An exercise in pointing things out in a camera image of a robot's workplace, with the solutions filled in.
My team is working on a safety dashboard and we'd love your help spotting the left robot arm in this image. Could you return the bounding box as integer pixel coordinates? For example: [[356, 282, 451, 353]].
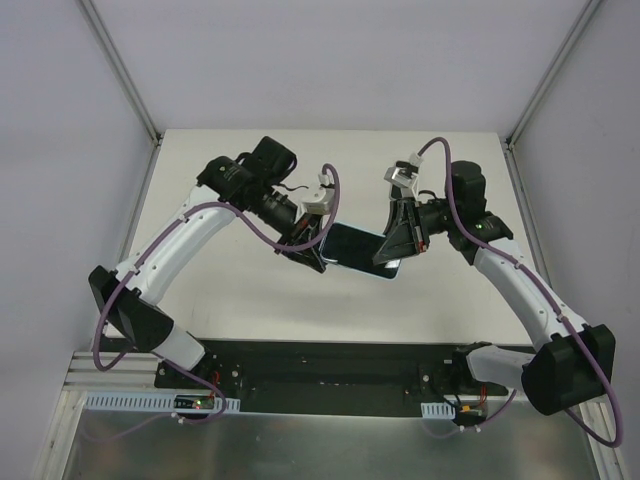
[[88, 136, 340, 378]]

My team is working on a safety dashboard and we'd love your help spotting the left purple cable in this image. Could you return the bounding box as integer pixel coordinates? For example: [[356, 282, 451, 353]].
[[92, 162, 342, 372]]

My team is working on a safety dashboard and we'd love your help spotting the purple cable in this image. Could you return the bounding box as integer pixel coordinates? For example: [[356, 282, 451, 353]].
[[92, 162, 342, 372], [412, 137, 626, 449]]

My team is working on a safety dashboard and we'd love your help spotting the white cable duct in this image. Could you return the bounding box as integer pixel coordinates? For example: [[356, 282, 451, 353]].
[[420, 402, 456, 420], [85, 392, 223, 415]]

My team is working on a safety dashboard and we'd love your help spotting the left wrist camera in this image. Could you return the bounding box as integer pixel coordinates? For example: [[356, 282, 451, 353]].
[[298, 174, 335, 216]]

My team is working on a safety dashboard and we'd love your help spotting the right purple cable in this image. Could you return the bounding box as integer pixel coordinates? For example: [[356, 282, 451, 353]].
[[412, 137, 626, 449]]

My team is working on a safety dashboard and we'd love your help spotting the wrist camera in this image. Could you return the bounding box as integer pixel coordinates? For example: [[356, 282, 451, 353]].
[[298, 174, 335, 216], [384, 161, 419, 200]]

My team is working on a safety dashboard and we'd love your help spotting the aluminium extrusion rail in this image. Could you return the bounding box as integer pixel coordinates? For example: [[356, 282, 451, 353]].
[[64, 352, 158, 390]]

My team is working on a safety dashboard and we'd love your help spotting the right aluminium frame post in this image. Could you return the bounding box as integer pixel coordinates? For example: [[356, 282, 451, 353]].
[[504, 0, 605, 150]]

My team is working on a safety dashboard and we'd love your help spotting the light blue phone case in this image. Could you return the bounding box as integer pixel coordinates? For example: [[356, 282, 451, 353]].
[[319, 222, 403, 281]]

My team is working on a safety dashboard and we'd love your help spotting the right white cable duct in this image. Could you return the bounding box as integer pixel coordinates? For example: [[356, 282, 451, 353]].
[[420, 402, 456, 420]]

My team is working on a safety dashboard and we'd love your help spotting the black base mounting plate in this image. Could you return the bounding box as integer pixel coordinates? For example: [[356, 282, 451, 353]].
[[153, 339, 509, 415]]

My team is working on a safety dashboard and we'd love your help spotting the aluminium frame post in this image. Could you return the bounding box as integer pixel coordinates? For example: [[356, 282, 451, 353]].
[[504, 0, 605, 150], [75, 0, 162, 146]]

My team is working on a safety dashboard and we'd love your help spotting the left white cable duct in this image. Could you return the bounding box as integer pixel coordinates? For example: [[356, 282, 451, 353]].
[[85, 392, 223, 415]]

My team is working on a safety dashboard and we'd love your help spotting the black smartphone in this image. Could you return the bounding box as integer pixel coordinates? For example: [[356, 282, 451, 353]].
[[322, 223, 401, 279]]

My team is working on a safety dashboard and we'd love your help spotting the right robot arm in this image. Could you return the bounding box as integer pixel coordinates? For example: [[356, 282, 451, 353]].
[[373, 161, 615, 415]]

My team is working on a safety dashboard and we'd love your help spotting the left aluminium frame post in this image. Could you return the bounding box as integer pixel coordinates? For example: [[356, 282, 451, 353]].
[[75, 0, 162, 146]]

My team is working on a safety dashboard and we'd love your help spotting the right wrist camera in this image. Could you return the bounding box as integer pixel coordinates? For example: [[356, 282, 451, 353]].
[[384, 161, 419, 200]]

